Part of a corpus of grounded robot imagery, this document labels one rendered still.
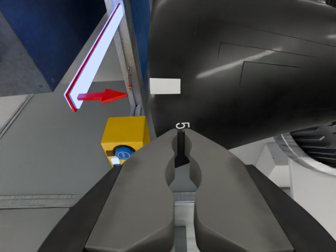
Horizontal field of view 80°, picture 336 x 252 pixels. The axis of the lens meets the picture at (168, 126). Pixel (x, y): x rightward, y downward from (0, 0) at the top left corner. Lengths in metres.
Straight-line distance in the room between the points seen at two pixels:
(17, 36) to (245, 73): 0.40
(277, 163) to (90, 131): 0.97
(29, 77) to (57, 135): 0.84
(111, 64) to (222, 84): 1.43
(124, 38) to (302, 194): 0.54
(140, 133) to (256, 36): 0.34
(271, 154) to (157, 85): 0.69
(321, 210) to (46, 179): 1.06
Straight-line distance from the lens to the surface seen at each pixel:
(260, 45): 0.22
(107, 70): 1.66
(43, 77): 0.51
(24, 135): 1.46
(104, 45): 0.37
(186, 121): 0.24
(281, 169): 0.85
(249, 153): 0.92
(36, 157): 1.28
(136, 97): 0.65
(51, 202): 1.08
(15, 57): 0.51
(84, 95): 0.25
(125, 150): 0.48
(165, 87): 0.22
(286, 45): 0.23
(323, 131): 0.42
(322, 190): 0.54
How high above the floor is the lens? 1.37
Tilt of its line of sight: 44 degrees down
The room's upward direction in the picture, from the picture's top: 180 degrees counter-clockwise
